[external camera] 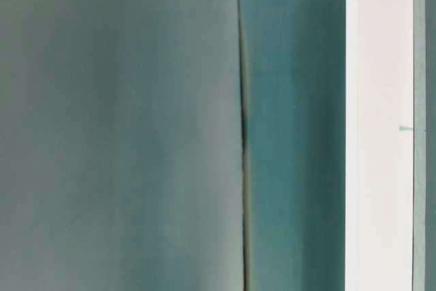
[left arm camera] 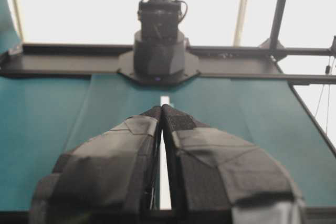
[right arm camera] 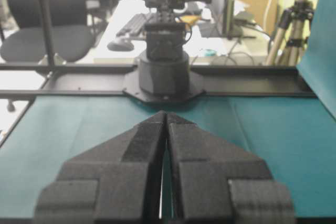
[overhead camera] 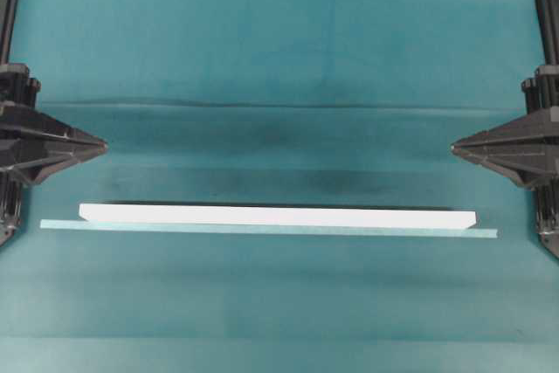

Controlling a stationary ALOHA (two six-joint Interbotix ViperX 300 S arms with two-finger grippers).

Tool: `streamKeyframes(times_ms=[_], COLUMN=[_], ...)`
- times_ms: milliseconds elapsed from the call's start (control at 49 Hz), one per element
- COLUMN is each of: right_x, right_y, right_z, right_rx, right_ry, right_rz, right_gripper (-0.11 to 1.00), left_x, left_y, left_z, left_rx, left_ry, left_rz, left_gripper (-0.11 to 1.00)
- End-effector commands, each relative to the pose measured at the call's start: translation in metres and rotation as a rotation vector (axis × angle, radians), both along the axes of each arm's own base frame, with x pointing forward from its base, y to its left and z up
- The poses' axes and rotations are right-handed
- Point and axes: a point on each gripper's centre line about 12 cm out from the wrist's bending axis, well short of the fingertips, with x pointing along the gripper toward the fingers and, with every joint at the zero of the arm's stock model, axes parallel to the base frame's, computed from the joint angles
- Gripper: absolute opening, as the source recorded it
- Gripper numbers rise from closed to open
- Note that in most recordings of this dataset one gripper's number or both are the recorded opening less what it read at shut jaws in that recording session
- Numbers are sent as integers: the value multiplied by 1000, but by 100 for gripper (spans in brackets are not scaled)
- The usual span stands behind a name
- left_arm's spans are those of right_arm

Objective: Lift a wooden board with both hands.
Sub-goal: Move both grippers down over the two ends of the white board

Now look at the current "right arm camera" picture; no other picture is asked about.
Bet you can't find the cardboard box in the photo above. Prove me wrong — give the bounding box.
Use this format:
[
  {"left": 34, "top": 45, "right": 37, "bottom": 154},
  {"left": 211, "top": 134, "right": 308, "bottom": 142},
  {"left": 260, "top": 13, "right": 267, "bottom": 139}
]
[{"left": 240, "top": 0, "right": 277, "bottom": 33}]

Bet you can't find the camera tripod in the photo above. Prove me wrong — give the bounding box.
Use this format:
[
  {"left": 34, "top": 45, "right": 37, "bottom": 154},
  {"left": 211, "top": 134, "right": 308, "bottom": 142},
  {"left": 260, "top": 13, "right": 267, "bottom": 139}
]
[{"left": 264, "top": 0, "right": 314, "bottom": 66}]

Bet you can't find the grey computer mouse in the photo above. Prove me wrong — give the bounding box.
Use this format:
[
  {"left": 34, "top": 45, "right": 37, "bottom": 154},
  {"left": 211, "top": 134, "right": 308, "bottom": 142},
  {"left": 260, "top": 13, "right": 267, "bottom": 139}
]
[{"left": 107, "top": 39, "right": 134, "bottom": 52}]

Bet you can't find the black keyboard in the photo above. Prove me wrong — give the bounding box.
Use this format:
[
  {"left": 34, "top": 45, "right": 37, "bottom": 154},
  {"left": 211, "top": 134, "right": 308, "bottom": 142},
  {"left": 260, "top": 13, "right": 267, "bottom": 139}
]
[{"left": 117, "top": 13, "right": 153, "bottom": 37}]

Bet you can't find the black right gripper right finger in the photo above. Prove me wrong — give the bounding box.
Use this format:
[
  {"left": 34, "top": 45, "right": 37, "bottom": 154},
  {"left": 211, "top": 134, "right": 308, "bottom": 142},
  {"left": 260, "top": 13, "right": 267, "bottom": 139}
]
[{"left": 166, "top": 113, "right": 295, "bottom": 223}]

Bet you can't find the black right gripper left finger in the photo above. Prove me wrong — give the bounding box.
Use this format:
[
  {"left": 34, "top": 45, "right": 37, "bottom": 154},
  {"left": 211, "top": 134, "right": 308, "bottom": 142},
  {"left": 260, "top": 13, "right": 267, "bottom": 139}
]
[{"left": 34, "top": 111, "right": 166, "bottom": 223}]

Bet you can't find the white office desk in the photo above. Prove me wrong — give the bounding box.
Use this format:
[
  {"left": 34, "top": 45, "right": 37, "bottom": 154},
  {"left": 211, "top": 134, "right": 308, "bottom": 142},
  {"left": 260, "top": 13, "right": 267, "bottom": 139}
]
[{"left": 93, "top": 0, "right": 269, "bottom": 66}]

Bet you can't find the black vertical frame post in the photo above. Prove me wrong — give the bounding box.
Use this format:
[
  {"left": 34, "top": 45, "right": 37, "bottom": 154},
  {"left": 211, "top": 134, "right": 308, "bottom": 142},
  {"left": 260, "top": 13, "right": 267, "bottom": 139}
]
[{"left": 38, "top": 0, "right": 55, "bottom": 66}]

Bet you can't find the teal backdrop cloth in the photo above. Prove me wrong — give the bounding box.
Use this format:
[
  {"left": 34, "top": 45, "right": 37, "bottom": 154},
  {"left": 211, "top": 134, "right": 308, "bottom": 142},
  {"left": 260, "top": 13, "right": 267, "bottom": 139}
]
[{"left": 297, "top": 0, "right": 335, "bottom": 117}]

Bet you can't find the black office chair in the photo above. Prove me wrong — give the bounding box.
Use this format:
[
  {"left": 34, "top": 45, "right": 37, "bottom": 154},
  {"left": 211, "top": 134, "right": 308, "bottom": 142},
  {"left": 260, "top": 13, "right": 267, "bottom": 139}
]
[{"left": 1, "top": 0, "right": 94, "bottom": 62}]

